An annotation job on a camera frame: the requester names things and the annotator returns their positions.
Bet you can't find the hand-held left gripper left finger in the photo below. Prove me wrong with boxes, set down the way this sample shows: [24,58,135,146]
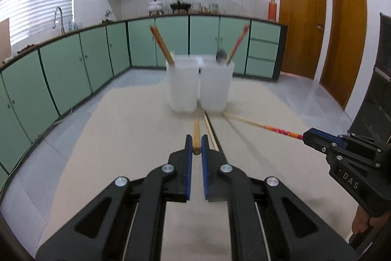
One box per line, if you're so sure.
[36,135,194,261]

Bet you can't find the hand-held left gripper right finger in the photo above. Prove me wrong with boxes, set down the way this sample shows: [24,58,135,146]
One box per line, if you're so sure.
[202,135,358,261]

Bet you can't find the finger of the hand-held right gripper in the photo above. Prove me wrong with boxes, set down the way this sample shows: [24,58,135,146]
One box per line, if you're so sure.
[313,128,348,148]
[303,128,337,155]

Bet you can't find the plain wooden chopstick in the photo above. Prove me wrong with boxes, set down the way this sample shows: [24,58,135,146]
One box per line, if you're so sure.
[192,119,203,156]

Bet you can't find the red patterned wooden chopstick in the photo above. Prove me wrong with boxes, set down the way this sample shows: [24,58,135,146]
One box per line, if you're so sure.
[222,112,304,140]
[225,24,251,65]

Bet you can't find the pale chopstick with red band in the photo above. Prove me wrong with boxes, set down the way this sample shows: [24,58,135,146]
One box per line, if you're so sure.
[203,114,220,152]

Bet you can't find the black chopstick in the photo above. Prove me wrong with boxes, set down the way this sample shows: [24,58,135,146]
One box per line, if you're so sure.
[205,111,226,154]

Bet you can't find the white two-compartment utensil holder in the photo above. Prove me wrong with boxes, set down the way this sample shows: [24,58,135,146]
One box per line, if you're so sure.
[165,55,235,113]

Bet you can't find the wooden chopstick dark red end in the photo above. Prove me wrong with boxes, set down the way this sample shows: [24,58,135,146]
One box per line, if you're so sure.
[153,25,175,65]

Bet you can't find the wooden chopstick brown printed end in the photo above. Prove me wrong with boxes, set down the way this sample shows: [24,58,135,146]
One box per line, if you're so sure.
[149,25,172,66]

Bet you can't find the person's right hand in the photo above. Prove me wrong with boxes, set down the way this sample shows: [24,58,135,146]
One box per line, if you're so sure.
[351,208,372,239]

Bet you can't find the black rack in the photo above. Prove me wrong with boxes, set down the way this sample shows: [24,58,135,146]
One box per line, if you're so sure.
[348,13,391,146]

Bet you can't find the plain wooden door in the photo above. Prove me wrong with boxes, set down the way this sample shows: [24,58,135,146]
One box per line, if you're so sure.
[319,0,367,110]

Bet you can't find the orange thermos flask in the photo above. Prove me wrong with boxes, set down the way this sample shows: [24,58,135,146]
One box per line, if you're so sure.
[268,0,278,21]

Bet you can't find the green base cabinets with counter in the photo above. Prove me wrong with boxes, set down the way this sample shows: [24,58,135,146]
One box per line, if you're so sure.
[0,14,288,185]

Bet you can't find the black wok with lid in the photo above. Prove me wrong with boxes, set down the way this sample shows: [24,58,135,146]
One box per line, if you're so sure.
[170,0,192,15]

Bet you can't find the white lidded pot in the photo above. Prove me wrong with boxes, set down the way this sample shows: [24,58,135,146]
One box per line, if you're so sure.
[148,0,164,16]

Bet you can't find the chrome kitchen faucet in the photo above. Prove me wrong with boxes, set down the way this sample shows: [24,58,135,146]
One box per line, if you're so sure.
[52,7,65,35]

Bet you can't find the brown board with white clips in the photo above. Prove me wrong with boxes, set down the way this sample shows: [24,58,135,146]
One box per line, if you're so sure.
[0,18,11,59]

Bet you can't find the wooden door with handle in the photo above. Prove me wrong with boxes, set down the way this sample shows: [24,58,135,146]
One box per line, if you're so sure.
[279,0,327,80]

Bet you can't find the white floor cable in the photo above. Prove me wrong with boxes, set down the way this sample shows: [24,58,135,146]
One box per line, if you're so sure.
[55,107,74,125]

